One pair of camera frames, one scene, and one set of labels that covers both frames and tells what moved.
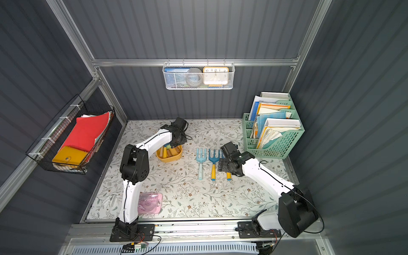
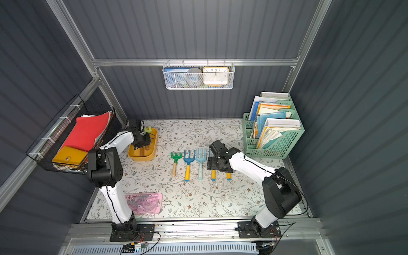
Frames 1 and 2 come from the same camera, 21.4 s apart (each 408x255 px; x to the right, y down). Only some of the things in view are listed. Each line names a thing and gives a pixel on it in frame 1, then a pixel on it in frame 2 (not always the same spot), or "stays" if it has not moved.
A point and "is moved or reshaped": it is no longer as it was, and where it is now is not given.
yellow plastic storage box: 166,153 is moved or reshaped
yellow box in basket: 70,155 stays
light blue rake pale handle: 201,160 stays
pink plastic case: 150,203 stays
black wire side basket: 68,144 stays
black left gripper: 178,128 -> 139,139
